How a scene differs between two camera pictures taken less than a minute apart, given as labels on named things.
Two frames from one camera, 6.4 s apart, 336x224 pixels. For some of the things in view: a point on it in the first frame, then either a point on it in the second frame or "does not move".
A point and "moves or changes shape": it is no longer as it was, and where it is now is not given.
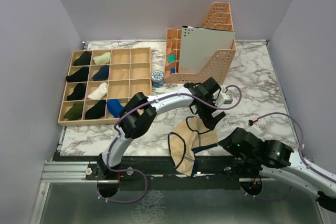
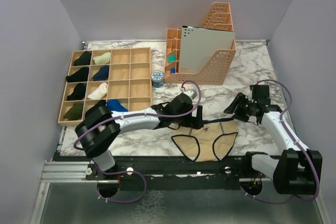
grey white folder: (199, 45) does not move
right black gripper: (230, 146) to (238, 100)
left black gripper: (208, 119) to (193, 122)
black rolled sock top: (84, 59) does not move
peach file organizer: (218, 17) does not move
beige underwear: (189, 134) moves or changes shape
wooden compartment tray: (100, 82) does not move
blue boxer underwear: (114, 107) does not move
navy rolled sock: (102, 74) does not move
